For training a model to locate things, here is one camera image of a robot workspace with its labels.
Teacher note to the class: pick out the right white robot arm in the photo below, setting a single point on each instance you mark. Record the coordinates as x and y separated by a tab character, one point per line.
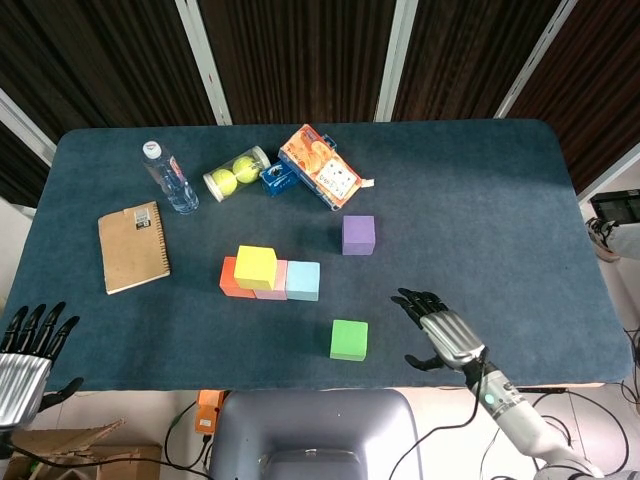
520	425

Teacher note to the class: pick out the blue Oreo box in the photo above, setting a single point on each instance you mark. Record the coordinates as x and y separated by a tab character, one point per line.
279	179

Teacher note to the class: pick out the dark blue tablecloth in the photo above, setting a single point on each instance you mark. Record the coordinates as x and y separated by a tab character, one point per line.
475	225

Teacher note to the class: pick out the brown spiral notebook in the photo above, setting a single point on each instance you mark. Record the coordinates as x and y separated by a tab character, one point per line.
132	247

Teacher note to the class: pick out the white metal frame post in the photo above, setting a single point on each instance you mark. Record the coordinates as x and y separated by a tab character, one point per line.
25	125
537	60
205	65
395	60

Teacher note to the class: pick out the person's leg grey trousers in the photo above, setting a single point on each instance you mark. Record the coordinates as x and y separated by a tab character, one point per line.
629	240

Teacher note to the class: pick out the small white eraser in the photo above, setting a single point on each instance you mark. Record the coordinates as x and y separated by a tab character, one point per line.
368	183

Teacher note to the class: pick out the purple foam cube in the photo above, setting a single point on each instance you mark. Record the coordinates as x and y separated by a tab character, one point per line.
359	235

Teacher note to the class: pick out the green foam cube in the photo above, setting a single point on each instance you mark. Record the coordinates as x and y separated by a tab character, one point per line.
349	340

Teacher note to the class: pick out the clear plastic water bottle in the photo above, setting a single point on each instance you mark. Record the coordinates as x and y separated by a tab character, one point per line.
172	182

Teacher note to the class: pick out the black box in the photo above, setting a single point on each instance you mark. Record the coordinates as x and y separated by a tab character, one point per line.
617	202

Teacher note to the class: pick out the orange cracker box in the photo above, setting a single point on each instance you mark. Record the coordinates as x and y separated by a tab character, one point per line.
320	167

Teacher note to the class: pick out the grey robot torso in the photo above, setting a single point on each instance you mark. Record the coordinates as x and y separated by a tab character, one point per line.
315	430

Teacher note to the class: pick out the white sneaker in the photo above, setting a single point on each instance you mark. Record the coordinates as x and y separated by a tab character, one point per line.
600	240

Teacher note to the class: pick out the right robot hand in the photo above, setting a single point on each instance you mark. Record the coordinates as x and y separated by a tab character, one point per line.
450	335

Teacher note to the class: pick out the yellow-green tennis ball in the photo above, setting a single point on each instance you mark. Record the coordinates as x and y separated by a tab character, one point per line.
244	170
224	182

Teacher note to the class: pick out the clear tennis ball tube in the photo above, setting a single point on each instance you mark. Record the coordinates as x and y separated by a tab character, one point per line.
262	156

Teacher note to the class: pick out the orange foam cube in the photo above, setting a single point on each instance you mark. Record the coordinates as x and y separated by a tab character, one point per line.
227	280

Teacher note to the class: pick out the pink foam cube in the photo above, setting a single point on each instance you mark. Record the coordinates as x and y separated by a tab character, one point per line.
281	280

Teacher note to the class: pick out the light blue foam cube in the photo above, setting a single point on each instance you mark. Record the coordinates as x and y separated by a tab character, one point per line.
303	281

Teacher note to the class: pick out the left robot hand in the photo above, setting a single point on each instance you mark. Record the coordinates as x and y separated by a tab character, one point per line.
20	380

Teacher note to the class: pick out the yellow foam cube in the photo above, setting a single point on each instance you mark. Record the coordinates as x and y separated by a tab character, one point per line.
255	267

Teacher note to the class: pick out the brown cardboard box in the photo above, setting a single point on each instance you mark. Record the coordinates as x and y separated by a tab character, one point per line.
125	457

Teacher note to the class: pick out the orange device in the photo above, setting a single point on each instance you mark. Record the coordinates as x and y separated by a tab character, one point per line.
206	415

